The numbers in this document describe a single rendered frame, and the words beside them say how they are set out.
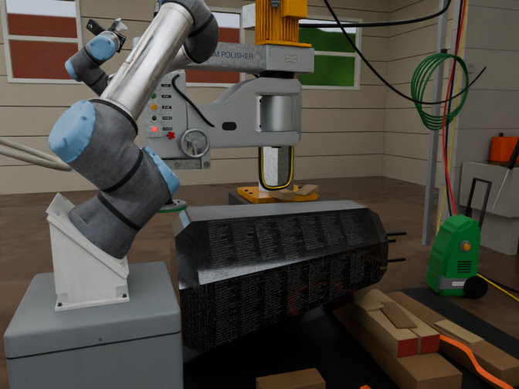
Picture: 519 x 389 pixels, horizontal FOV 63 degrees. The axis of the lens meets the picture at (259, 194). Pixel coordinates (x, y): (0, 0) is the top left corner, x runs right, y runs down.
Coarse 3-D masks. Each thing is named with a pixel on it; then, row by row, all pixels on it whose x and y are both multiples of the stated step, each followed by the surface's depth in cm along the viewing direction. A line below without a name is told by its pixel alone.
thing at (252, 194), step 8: (240, 192) 321; (248, 192) 310; (256, 192) 310; (264, 192) 310; (256, 200) 289; (264, 200) 289; (272, 200) 291; (280, 200) 293; (288, 200) 295; (296, 200) 296; (304, 200) 298; (312, 200) 301
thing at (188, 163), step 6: (168, 162) 213; (174, 162) 214; (180, 162) 216; (186, 162) 217; (192, 162) 219; (198, 162) 220; (174, 168) 215; (180, 168) 216; (186, 168) 218; (192, 168) 219; (198, 168) 221
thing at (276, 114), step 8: (264, 96) 236; (272, 96) 233; (280, 96) 233; (288, 96) 236; (264, 104) 236; (272, 104) 233; (280, 104) 233; (288, 104) 235; (264, 112) 236; (272, 112) 234; (280, 112) 234; (288, 112) 236; (264, 120) 237; (272, 120) 235; (280, 120) 235; (288, 120) 237; (264, 128) 238; (272, 128) 235; (280, 128) 235; (288, 128) 238
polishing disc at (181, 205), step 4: (172, 200) 230; (176, 200) 230; (180, 200) 230; (168, 204) 219; (172, 204) 220; (176, 204) 220; (180, 204) 220; (184, 204) 220; (164, 208) 212; (168, 208) 212; (172, 208) 213; (176, 208) 214; (180, 208) 216; (184, 208) 219; (160, 212) 212; (164, 212) 212
